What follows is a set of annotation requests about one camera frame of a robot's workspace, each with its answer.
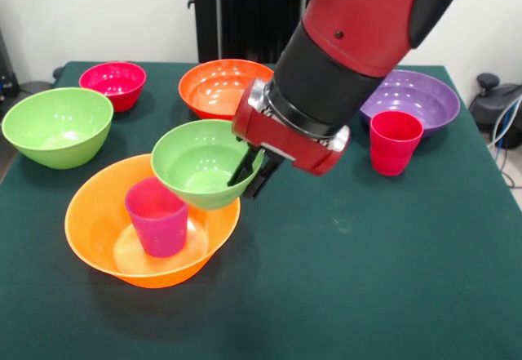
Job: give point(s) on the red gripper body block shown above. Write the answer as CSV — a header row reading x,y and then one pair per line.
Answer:
x,y
285,139

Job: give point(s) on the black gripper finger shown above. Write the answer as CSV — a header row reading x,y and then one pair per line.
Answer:
x,y
263,178
244,168

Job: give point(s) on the small green bowl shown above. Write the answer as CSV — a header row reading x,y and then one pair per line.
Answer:
x,y
191,160

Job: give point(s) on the purple cup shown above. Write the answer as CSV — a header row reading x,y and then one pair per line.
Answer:
x,y
159,229

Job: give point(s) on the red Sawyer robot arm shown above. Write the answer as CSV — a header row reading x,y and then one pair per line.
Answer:
x,y
359,21

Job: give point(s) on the red bowl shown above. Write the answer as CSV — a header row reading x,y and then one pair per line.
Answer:
x,y
212,90

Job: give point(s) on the dark green tablecloth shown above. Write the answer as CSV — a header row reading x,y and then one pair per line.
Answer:
x,y
346,233

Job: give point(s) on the pink cup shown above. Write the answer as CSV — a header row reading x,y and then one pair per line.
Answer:
x,y
393,148

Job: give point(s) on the purple bowl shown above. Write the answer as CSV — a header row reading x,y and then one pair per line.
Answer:
x,y
428,94

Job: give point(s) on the pink bowl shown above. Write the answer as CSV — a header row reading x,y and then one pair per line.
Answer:
x,y
112,82

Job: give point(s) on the large orange bowl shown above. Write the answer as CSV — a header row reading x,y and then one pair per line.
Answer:
x,y
94,221

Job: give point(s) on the large green bowl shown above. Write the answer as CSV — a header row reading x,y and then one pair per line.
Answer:
x,y
57,127

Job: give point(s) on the black equipment box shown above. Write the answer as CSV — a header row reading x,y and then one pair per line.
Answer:
x,y
6,70

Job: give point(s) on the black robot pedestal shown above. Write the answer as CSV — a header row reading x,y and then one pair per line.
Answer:
x,y
244,13

